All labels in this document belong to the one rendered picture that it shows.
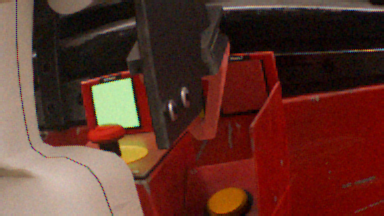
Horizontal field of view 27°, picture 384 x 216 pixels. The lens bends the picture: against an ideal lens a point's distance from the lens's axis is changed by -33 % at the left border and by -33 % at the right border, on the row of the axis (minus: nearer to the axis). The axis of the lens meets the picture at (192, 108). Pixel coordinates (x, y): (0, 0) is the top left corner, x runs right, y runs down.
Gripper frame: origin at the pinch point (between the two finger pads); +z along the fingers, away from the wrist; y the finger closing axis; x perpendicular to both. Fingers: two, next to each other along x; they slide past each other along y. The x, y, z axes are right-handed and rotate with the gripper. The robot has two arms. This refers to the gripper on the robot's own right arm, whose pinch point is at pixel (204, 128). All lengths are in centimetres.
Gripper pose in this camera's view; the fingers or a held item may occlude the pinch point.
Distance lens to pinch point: 91.9
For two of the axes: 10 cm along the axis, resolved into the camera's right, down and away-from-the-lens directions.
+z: 2.4, 8.7, 4.3
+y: 1.6, -4.7, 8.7
